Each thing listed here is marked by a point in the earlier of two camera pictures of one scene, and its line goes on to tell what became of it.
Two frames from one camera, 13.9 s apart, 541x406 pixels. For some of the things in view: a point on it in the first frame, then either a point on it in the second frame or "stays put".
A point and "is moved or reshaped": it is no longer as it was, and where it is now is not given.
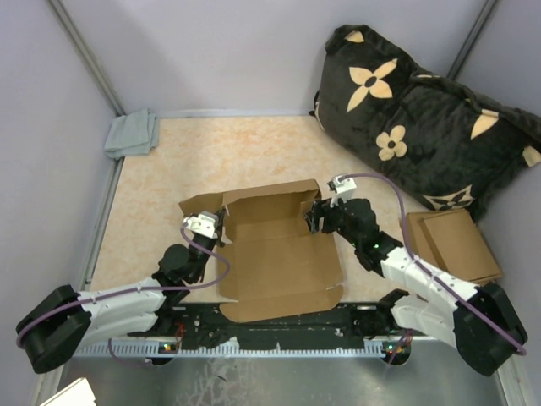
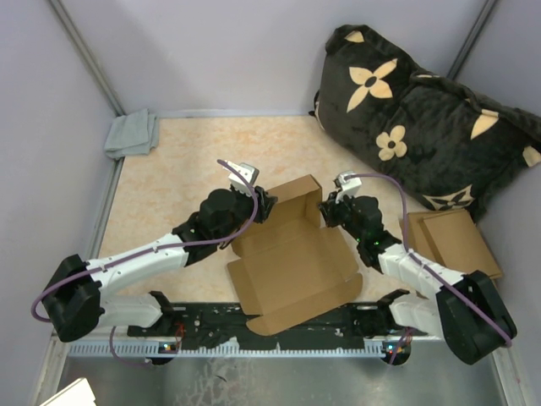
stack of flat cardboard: x=451 y=239 stays put
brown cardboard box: x=272 y=264 is moved or reshaped
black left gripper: x=221 y=216 → x=267 y=204
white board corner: x=78 y=393 stays put
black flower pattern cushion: x=440 y=141 stays put
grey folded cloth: x=132 y=134 stays put
